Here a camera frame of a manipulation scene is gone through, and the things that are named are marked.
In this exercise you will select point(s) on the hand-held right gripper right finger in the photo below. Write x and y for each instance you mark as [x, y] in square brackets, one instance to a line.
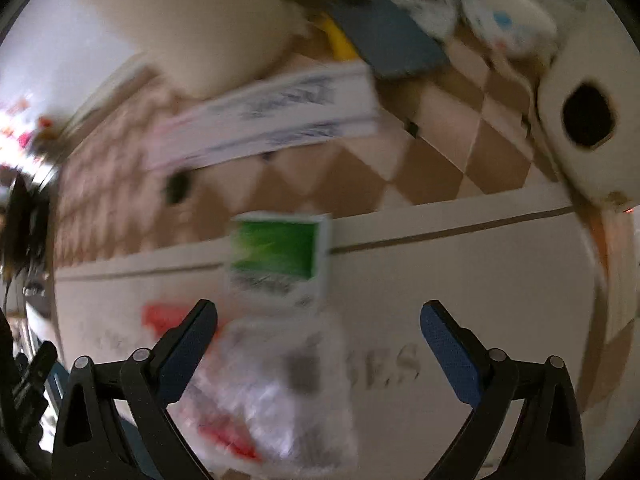
[450, 355]

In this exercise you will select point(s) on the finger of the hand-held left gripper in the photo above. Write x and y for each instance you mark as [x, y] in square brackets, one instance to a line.
[32, 385]

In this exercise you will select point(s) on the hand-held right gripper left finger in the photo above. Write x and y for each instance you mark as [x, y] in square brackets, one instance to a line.
[187, 355]

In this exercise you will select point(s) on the clear printed plastic bag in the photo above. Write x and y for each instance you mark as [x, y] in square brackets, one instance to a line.
[280, 400]

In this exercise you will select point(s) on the small green white box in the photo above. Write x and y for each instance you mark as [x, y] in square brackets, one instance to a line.
[275, 255]

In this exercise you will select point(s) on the checkered table mat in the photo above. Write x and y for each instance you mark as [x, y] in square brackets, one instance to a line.
[450, 285]

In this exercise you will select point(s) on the long white carton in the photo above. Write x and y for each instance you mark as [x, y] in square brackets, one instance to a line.
[265, 115]

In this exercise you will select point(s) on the cream electric kettle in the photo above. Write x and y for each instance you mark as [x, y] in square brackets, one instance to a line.
[585, 110]

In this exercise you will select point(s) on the cream utensil holder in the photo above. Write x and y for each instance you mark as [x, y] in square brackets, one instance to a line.
[195, 25]

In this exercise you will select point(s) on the yellow tool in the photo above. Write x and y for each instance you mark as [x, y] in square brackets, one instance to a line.
[340, 37]

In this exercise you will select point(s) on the white patterned bowl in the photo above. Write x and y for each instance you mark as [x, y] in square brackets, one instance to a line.
[510, 15]

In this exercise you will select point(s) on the colourful wall stickers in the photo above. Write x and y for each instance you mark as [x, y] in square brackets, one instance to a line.
[20, 130]

